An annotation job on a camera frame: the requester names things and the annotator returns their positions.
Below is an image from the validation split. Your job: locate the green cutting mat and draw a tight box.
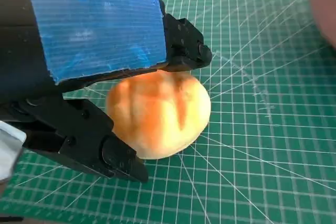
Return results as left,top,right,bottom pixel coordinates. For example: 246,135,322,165
0,0,336,224

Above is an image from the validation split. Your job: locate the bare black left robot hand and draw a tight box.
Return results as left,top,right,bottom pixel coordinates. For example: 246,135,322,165
0,0,213,183

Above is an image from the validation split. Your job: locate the pink bowl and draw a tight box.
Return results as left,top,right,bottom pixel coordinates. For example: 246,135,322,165
307,0,336,48

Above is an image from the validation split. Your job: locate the round toy bread bun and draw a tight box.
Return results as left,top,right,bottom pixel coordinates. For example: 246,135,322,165
106,73,212,161

